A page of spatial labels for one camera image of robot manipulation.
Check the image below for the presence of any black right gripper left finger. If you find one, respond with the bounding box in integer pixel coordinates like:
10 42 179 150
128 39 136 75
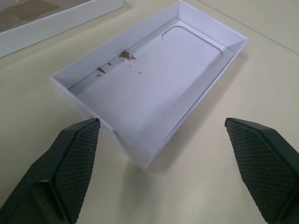
0 118 101 224

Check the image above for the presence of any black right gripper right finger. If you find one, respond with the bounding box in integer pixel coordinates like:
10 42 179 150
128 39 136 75
224 117 299 224

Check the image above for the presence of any white phone box base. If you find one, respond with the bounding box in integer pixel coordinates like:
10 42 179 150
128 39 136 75
50 0 248 171

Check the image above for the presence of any white box lid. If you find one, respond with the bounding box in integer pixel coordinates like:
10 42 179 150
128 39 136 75
0 0 125 58

